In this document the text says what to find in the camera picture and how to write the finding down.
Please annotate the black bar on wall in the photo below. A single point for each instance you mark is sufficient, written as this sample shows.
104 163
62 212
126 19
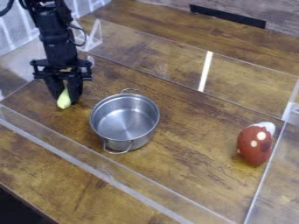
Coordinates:
229 16

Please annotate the red spotted toy mushroom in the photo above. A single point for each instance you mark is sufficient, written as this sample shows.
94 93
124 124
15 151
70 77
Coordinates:
255 142

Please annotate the clear acrylic triangle stand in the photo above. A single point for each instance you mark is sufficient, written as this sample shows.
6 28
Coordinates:
87 40

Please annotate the small steel pot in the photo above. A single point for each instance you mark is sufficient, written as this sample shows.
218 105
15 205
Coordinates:
124 120

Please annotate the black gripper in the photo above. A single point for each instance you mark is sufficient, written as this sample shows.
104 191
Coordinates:
78 69

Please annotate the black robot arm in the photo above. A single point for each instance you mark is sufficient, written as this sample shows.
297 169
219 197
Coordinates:
51 17

